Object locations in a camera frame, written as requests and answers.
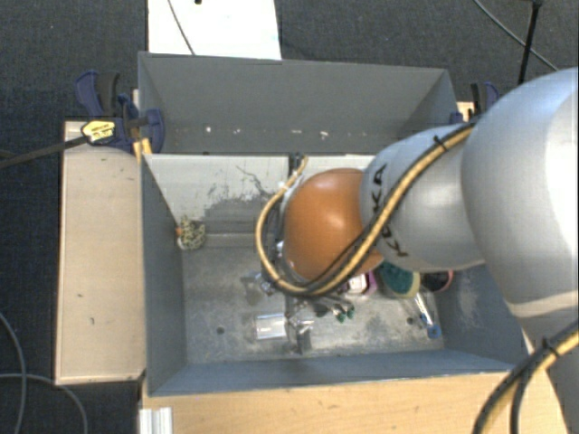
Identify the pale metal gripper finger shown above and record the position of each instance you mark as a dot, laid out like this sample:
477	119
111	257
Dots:
292	329
304	342

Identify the white and purple box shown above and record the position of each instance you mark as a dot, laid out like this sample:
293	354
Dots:
362	284

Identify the teal and yellow sponge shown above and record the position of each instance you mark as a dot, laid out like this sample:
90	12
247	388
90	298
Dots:
399	283

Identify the green spotted toy animal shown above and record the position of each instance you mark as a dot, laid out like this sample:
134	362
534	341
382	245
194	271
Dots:
192	234

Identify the dark cup with pink rim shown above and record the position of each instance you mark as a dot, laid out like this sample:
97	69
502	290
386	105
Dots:
438	281

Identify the pale wood board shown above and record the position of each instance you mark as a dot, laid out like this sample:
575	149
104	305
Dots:
99	265

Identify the grey metal bin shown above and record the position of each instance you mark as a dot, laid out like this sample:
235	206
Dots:
217	106

